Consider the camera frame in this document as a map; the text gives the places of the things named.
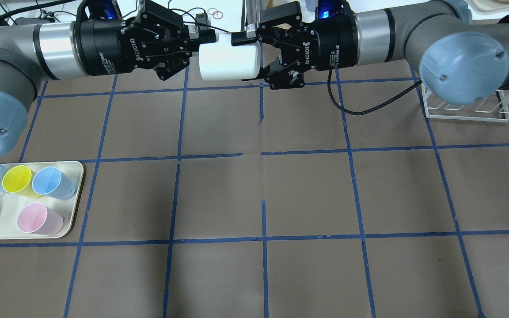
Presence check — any white wire cup rack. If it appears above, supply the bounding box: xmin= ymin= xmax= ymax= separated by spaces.
xmin=420 ymin=84 xmax=509 ymax=123

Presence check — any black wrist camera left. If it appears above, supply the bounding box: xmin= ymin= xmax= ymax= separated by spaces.
xmin=76 ymin=0 xmax=122 ymax=21

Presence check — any yellow cup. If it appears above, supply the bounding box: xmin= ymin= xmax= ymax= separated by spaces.
xmin=2 ymin=165 xmax=42 ymax=198

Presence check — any pink cup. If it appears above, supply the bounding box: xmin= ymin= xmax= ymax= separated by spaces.
xmin=16 ymin=202 xmax=64 ymax=235

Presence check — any beige cup tray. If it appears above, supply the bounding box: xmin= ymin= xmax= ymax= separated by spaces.
xmin=0 ymin=161 xmax=85 ymax=240

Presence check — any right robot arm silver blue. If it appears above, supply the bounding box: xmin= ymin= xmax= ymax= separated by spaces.
xmin=232 ymin=0 xmax=509 ymax=105

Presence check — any white ikea cup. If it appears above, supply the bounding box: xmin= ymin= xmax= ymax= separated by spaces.
xmin=198 ymin=33 xmax=261 ymax=81

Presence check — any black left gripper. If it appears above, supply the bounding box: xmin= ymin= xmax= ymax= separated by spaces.
xmin=74 ymin=0 xmax=217 ymax=80

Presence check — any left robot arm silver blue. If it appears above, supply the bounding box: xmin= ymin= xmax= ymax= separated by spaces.
xmin=0 ymin=0 xmax=217 ymax=156

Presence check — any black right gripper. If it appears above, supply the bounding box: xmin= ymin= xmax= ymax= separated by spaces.
xmin=231 ymin=2 xmax=359 ymax=89

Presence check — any blue cup right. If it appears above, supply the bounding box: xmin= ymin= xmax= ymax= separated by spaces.
xmin=32 ymin=167 xmax=76 ymax=201

